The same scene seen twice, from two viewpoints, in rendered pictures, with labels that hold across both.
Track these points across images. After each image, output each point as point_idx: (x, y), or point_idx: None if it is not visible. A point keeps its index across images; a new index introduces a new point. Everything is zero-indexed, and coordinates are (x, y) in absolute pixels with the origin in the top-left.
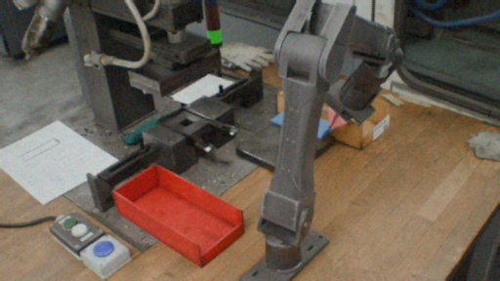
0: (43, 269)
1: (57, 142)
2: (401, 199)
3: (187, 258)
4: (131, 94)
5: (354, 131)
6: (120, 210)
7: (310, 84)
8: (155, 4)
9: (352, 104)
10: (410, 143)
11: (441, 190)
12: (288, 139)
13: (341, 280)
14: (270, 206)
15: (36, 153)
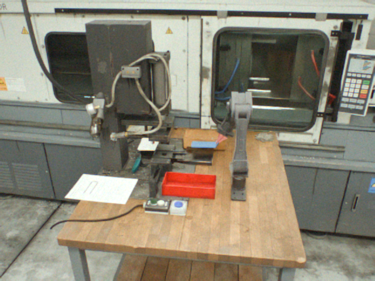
0: (156, 222)
1: (96, 182)
2: (252, 160)
3: (206, 198)
4: (124, 150)
5: (221, 143)
6: (164, 192)
7: (247, 119)
8: (166, 103)
9: (229, 130)
10: None
11: (262, 154)
12: (241, 139)
13: (259, 186)
14: (236, 165)
15: (91, 189)
